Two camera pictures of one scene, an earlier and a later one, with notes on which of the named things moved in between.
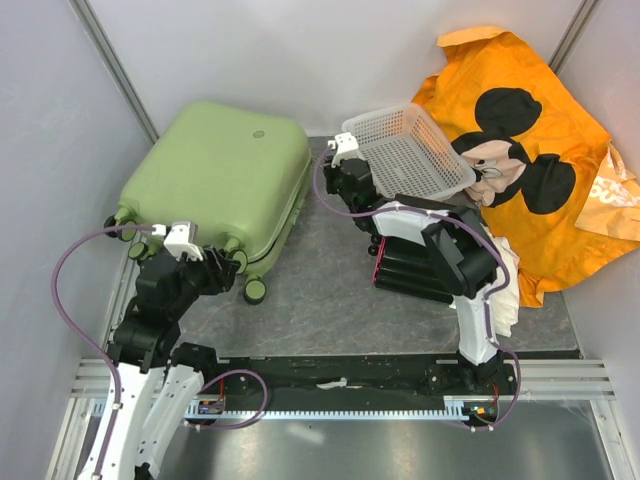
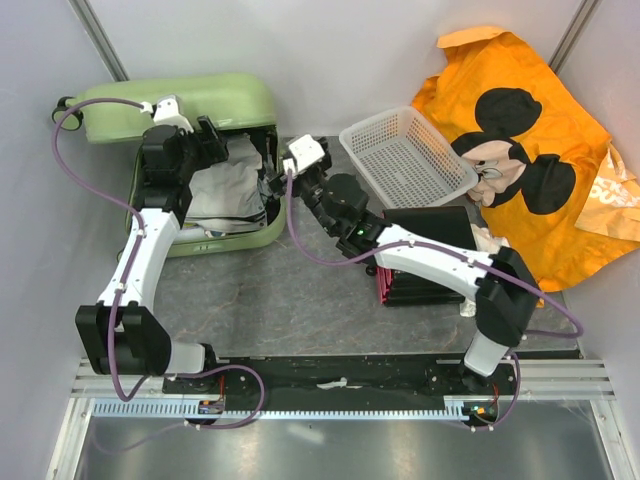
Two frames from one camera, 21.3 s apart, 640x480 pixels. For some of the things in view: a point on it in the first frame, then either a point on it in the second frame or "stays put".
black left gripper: (218, 269) → (210, 152)
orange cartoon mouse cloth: (547, 177) stays put
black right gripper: (330, 171) → (276, 182)
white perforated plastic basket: (409, 154) stays put
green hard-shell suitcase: (238, 174) → (122, 108)
